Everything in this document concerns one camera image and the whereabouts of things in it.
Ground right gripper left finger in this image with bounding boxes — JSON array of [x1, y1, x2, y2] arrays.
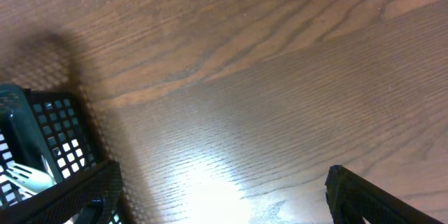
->
[[1, 160, 123, 224]]

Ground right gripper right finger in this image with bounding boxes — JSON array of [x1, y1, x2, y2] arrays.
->
[[325, 165, 442, 224]]

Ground white plastic fork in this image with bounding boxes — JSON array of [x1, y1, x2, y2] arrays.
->
[[1, 163, 57, 197]]

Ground black plastic mesh tray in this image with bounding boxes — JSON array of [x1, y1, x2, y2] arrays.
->
[[1, 84, 129, 223]]

